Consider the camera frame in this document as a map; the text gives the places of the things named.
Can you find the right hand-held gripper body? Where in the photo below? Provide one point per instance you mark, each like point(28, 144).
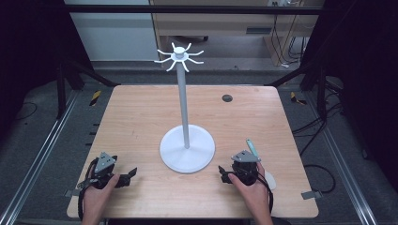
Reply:
point(245, 165)

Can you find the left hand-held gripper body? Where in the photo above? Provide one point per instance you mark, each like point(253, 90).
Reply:
point(104, 164)

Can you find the white hook rack stand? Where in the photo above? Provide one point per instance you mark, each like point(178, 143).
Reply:
point(183, 103)

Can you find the person's right hand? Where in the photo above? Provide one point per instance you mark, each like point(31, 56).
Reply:
point(254, 193)

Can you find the person's left hand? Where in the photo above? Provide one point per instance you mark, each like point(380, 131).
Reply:
point(97, 195)

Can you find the yellow black striped tape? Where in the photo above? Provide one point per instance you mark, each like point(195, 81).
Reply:
point(95, 97)
point(295, 99)

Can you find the dark round table grommet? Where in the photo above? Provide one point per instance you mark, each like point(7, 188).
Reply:
point(227, 98)

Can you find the white cabinet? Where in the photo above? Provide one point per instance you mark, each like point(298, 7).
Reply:
point(115, 34)

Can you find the light wooden desk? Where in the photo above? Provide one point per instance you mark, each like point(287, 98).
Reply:
point(219, 26)

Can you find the white power strip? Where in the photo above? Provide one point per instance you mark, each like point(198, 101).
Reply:
point(286, 2)

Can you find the grey metal table bracket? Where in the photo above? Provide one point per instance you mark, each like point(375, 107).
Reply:
point(71, 193)
point(311, 195)

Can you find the aluminium floor rail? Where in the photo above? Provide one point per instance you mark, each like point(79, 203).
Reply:
point(344, 165)
point(40, 156)

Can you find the black frame strut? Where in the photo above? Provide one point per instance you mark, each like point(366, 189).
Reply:
point(62, 90)
point(320, 90)

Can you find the black horizontal frame bar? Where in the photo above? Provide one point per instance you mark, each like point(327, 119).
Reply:
point(187, 9)

